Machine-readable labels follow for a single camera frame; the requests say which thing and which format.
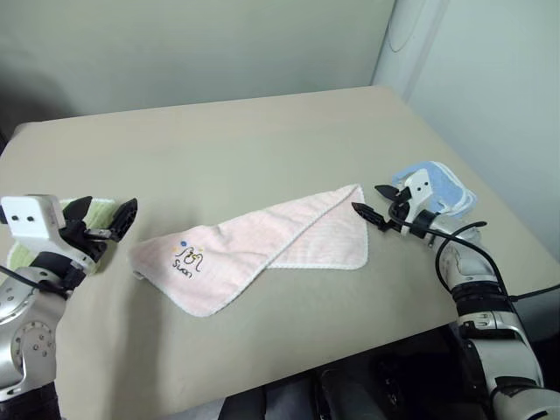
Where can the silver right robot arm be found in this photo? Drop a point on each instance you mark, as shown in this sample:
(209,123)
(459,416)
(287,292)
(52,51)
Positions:
(481,280)

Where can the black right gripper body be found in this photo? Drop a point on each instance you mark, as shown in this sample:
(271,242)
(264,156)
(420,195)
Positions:
(402,214)

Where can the light green towel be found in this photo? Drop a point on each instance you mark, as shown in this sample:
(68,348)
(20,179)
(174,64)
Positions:
(101,212)

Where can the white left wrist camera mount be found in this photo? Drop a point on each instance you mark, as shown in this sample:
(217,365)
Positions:
(30,219)

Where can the pink towel with embroidery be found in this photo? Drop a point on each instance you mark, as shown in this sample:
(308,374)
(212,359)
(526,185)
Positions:
(245,258)

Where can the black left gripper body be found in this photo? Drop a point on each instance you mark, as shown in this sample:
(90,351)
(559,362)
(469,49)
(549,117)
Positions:
(81,242)

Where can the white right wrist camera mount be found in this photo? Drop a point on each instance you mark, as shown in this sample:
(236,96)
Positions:
(421,188)

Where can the light blue towel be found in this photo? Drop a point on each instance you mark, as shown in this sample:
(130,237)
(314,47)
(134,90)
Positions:
(450,184)

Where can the dark rounded shapes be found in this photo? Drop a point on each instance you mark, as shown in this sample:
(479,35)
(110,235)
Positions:
(350,385)

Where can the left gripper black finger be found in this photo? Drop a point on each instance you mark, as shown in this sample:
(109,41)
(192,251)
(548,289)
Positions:
(78,210)
(123,216)

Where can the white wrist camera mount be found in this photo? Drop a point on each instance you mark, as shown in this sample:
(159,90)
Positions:
(421,188)
(30,219)

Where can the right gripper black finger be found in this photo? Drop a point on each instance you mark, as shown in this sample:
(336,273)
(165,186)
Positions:
(371,214)
(387,191)

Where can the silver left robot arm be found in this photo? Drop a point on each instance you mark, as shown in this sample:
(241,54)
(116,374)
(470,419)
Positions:
(26,332)

